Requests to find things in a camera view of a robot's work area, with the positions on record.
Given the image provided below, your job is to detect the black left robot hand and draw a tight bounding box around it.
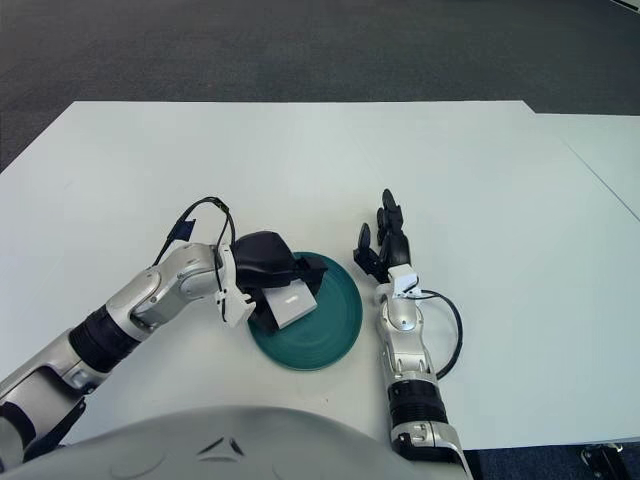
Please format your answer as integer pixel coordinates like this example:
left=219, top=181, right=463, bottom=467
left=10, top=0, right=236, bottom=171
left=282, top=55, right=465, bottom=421
left=233, top=231, right=330, bottom=331

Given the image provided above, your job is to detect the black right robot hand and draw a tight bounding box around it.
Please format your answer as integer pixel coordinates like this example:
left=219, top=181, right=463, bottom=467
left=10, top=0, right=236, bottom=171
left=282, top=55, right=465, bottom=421
left=352, top=188, right=414, bottom=285

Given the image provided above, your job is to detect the white charger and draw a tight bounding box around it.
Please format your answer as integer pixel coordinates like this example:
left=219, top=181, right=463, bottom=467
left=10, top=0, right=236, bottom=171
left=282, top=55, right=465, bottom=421
left=263, top=279, right=319, bottom=331

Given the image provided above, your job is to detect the teal green plate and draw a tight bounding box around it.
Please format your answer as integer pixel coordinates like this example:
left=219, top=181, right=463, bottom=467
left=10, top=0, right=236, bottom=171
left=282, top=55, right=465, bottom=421
left=248, top=251, right=364, bottom=372

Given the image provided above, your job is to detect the right wrist white connector box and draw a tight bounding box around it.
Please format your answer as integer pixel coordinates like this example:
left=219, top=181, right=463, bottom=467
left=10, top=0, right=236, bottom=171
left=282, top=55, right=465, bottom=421
left=387, top=264, right=423, bottom=300

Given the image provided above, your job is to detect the wrist white connector box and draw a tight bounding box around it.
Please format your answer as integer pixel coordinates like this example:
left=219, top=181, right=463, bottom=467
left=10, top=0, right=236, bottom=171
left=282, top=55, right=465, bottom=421
left=216, top=282, right=255, bottom=329
left=387, top=264, right=423, bottom=300

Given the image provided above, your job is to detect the left wrist white connector box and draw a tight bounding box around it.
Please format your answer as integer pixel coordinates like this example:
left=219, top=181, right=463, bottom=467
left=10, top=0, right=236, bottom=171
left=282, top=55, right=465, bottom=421
left=216, top=282, right=255, bottom=329

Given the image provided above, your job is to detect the silver robot torso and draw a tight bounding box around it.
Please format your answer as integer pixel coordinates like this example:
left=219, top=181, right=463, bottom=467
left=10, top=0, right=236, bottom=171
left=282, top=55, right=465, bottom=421
left=14, top=404, right=416, bottom=480

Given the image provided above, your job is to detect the black metal stand base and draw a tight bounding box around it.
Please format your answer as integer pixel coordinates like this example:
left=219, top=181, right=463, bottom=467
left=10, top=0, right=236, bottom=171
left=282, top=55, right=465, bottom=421
left=579, top=442, right=626, bottom=480

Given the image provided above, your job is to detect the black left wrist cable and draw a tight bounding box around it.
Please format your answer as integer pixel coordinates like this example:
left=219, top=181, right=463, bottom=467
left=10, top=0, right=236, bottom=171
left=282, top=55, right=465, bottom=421
left=150, top=197, right=236, bottom=314

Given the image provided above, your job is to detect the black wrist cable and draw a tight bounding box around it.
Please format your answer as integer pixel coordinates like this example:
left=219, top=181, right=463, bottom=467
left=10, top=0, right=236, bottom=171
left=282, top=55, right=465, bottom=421
left=150, top=197, right=236, bottom=314
left=417, top=289, right=464, bottom=381

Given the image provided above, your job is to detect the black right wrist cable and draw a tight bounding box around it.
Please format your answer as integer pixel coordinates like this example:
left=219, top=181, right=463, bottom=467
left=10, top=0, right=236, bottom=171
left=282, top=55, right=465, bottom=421
left=417, top=289, right=464, bottom=381

